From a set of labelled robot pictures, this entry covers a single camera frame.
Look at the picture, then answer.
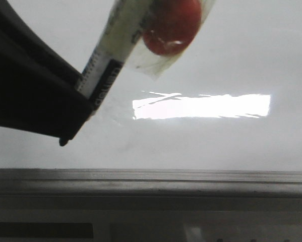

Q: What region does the white whiteboard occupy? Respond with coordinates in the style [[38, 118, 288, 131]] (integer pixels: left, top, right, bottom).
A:
[[0, 1, 302, 171]]

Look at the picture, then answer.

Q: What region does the grey metal marker tray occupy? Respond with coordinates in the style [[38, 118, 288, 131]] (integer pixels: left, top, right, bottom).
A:
[[0, 168, 302, 198]]

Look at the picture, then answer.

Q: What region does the red round magnet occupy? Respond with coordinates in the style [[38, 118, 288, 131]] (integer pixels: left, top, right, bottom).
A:
[[142, 0, 202, 56]]

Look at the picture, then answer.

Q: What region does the white black whiteboard marker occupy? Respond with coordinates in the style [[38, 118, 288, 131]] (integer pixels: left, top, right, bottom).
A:
[[75, 1, 154, 120]]

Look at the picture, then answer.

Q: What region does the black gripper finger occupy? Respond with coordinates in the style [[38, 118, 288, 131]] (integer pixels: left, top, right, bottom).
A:
[[0, 1, 92, 140]]

